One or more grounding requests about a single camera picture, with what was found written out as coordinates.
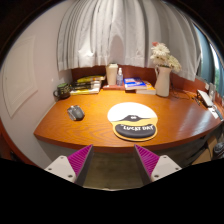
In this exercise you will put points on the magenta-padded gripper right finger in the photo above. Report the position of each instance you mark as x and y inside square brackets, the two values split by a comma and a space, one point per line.
[148, 160]

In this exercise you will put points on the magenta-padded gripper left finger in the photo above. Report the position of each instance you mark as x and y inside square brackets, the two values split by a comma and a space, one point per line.
[78, 160]

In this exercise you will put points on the dark grey computer mouse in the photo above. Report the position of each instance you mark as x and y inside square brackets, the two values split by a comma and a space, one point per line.
[76, 113]

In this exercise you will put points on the white yellow printed mouse pad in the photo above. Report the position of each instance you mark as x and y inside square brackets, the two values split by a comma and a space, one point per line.
[131, 113]

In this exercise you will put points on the orange cover book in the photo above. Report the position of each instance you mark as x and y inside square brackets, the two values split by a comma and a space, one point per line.
[150, 89]

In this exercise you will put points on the dark green mug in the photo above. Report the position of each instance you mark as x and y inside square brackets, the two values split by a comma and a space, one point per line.
[63, 90]

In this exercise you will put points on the black spine book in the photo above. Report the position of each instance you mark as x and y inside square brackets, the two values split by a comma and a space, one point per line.
[83, 84]
[83, 87]

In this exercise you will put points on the white ceramic jug vase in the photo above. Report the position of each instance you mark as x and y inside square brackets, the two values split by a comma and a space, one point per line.
[162, 83]

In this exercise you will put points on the red flat book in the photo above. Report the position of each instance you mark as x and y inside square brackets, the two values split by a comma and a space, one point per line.
[111, 87]

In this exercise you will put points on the yellow cover book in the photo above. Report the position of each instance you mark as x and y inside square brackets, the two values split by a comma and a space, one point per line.
[91, 79]

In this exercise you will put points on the white flat device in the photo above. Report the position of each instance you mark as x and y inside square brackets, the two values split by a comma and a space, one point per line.
[204, 97]

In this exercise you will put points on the clear spray bottle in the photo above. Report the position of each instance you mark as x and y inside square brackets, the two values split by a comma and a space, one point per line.
[119, 78]

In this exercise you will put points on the cream lidded tumbler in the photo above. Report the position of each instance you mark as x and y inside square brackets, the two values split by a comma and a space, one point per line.
[112, 75]

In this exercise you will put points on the white flower bouquet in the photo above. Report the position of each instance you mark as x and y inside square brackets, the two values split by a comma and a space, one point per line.
[163, 55]

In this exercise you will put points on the window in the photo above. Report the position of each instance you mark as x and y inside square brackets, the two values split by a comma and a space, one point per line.
[206, 60]

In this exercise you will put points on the white pleated curtain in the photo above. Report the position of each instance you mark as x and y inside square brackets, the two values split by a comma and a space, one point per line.
[126, 30]

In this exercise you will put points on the white framed wall panel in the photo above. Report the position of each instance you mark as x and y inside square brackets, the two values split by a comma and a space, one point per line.
[18, 76]

